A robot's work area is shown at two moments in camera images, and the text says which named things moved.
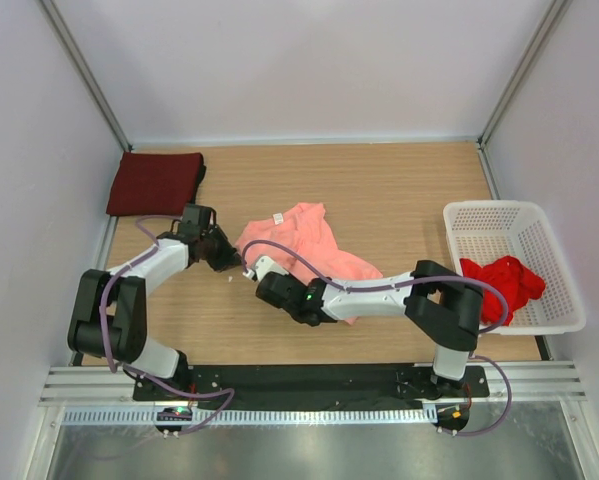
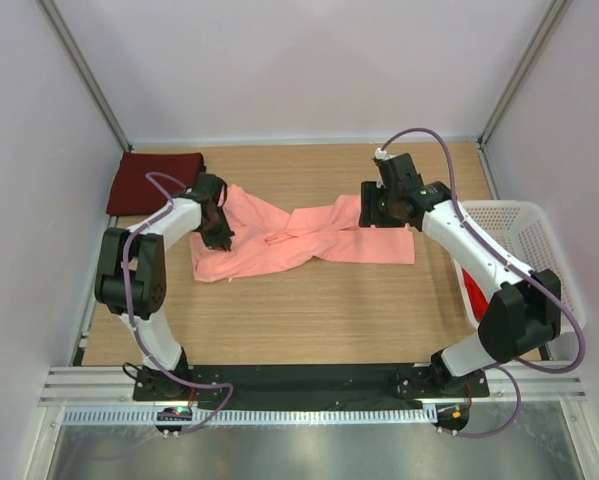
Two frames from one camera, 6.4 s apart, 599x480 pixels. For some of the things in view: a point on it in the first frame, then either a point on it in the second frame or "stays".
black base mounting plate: (310, 385) stays
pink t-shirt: (305, 229) → (331, 228)
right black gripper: (292, 278) → (370, 215)
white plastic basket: (481, 231) stays
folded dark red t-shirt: (154, 184) stays
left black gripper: (229, 256) → (222, 240)
